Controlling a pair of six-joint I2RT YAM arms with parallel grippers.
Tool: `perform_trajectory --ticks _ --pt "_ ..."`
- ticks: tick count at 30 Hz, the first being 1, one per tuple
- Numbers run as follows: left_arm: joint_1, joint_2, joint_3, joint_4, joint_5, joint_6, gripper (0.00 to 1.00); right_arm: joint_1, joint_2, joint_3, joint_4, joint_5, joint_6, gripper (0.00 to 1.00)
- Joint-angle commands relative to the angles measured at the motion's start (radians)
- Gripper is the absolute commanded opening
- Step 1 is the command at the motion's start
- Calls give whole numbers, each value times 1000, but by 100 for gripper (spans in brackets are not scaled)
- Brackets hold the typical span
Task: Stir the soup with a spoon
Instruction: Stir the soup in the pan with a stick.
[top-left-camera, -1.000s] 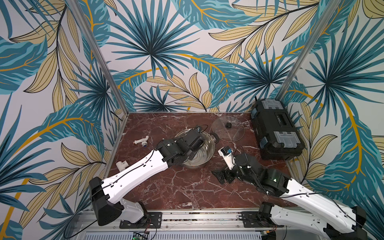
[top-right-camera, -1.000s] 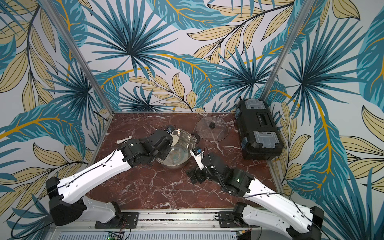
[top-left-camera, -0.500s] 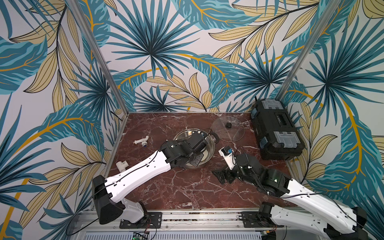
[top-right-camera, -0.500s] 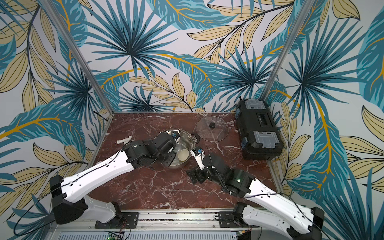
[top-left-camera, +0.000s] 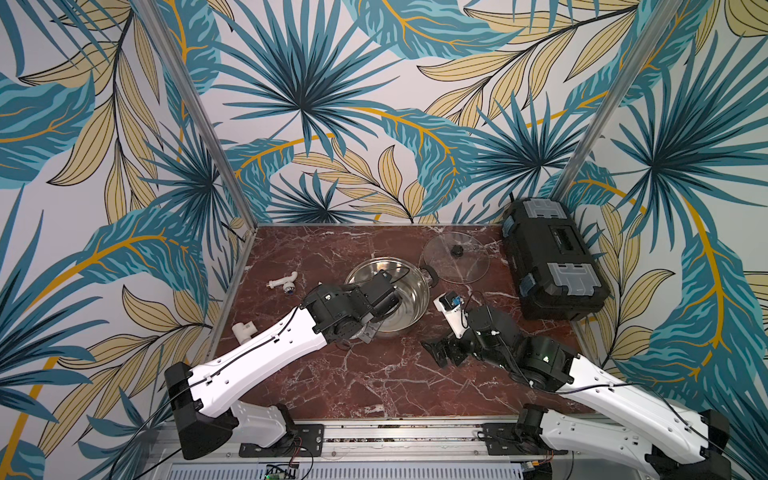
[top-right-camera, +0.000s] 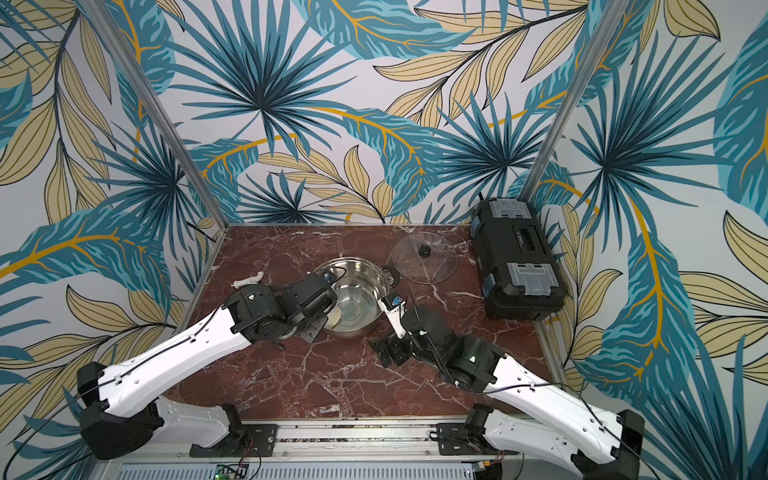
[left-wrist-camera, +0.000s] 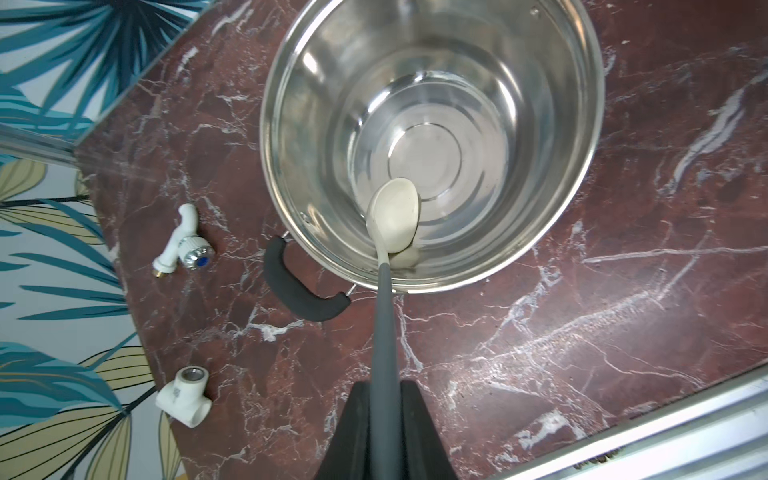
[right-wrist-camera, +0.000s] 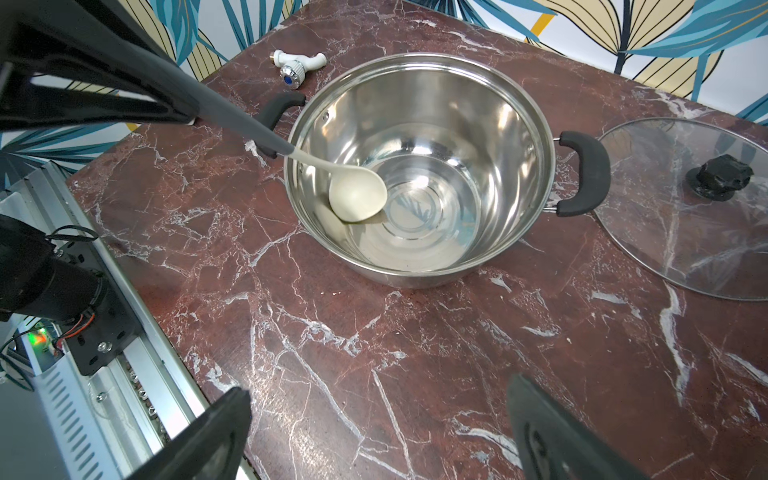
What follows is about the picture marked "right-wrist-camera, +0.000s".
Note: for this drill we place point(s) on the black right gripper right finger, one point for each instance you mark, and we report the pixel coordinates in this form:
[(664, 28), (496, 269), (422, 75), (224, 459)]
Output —
[(553, 444)]

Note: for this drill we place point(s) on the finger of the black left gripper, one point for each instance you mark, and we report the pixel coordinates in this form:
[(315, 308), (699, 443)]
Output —
[(84, 62)]

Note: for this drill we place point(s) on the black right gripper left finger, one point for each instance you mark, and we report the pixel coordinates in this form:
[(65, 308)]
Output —
[(211, 447)]

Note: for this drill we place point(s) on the glass pot lid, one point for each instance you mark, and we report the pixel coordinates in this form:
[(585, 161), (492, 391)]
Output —
[(688, 201)]

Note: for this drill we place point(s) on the stainless steel pot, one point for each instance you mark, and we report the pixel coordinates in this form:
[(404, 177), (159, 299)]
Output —
[(467, 156)]

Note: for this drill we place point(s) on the grey handled white spoon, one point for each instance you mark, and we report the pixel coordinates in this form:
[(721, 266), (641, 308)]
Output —
[(355, 193)]

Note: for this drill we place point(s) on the white plastic water tap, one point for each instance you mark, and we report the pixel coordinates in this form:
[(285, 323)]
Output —
[(294, 68)]

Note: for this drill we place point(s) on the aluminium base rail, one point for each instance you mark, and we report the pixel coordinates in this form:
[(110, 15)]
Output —
[(57, 423)]

